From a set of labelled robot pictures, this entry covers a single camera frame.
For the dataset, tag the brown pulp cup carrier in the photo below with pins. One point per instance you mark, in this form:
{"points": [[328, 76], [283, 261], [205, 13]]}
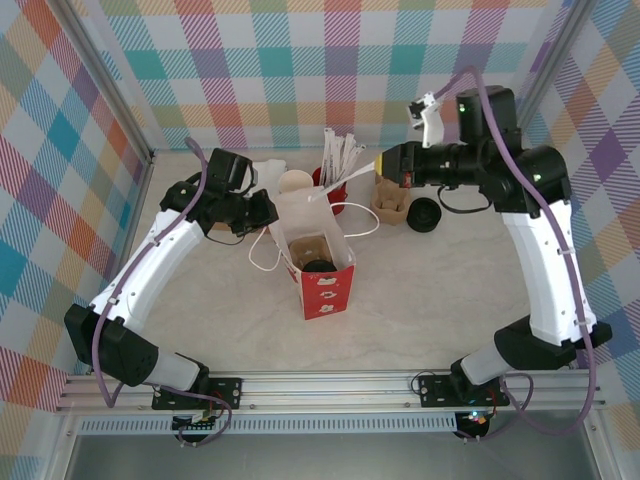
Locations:
{"points": [[300, 250]]}

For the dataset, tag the red white paper bag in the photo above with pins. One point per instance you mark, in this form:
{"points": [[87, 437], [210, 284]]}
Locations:
{"points": [[325, 300]]}

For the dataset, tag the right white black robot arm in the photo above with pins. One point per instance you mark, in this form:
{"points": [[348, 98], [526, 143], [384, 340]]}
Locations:
{"points": [[545, 270]]}

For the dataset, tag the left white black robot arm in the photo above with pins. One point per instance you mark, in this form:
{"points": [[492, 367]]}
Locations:
{"points": [[145, 270]]}

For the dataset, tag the stack of black cup lids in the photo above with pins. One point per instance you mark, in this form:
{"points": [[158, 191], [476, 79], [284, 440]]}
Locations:
{"points": [[425, 215]]}

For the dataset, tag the stack of paper cups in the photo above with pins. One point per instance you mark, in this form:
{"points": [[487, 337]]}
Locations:
{"points": [[295, 182]]}

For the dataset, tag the small circuit board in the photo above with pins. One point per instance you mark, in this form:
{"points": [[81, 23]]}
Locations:
{"points": [[197, 424], [475, 417]]}

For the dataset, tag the aluminium side rail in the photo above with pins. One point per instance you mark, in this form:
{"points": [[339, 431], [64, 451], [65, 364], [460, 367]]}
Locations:
{"points": [[136, 200]]}

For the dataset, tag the aluminium frame post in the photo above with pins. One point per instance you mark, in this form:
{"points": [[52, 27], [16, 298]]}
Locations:
{"points": [[110, 85], [545, 70]]}

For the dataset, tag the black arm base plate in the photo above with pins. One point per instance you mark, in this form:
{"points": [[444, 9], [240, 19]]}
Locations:
{"points": [[435, 390], [230, 390]]}

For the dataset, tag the aluminium mounting rail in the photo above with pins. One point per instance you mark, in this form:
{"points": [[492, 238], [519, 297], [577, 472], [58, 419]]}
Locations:
{"points": [[325, 390]]}

